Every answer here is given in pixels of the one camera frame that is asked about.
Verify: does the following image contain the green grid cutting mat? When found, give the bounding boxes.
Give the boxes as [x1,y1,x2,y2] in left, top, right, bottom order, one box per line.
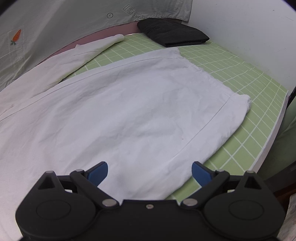
[64,33,288,201]

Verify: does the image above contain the black folded garment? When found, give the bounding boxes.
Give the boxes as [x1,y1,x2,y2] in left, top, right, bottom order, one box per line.
[137,18,210,48]

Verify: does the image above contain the grey carrot-print cloth backdrop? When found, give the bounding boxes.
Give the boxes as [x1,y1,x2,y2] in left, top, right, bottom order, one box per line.
[0,0,192,89]

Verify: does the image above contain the white trousers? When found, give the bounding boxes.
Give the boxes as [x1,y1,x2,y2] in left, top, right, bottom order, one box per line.
[1,35,251,240]

